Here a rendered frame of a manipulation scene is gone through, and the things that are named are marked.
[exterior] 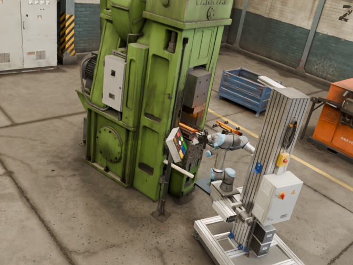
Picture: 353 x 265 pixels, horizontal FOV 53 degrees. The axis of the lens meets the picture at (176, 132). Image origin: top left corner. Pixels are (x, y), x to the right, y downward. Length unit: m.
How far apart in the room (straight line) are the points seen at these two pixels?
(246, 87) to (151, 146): 4.04
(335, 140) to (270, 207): 4.05
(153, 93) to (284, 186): 1.91
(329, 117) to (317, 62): 4.77
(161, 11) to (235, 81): 4.57
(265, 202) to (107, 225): 1.92
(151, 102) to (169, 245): 1.72
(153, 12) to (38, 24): 5.10
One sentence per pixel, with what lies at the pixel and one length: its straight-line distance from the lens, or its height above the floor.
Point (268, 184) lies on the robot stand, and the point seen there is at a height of 1.19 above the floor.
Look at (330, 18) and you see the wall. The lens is 11.78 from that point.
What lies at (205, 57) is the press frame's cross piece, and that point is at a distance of 4.48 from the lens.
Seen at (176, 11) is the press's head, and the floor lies 2.45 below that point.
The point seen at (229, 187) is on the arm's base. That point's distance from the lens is 3.89.
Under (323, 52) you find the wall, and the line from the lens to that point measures 11.84.
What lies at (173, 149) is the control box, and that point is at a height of 1.08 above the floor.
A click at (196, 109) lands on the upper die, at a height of 1.32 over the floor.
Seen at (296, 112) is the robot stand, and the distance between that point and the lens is 3.41.
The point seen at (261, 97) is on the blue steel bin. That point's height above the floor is 0.46.
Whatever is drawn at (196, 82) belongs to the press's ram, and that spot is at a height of 1.69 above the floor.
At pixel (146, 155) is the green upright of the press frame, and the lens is 4.76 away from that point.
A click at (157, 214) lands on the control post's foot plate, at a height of 0.01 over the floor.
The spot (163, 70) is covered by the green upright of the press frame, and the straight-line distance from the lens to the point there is 4.22.
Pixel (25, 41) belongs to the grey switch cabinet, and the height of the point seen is 0.73.
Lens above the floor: 3.03
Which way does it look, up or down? 27 degrees down
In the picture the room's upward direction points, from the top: 9 degrees clockwise
